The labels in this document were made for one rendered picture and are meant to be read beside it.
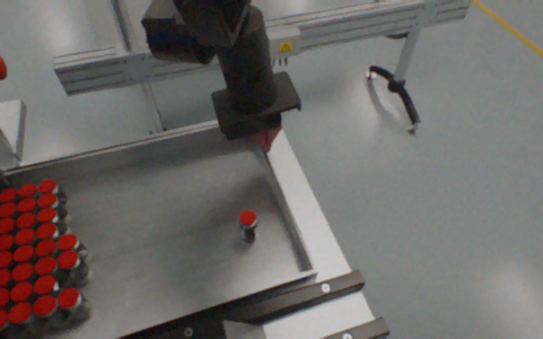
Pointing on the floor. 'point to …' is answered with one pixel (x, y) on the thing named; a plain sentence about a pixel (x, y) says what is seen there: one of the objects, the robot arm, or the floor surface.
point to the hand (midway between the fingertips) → (266, 145)
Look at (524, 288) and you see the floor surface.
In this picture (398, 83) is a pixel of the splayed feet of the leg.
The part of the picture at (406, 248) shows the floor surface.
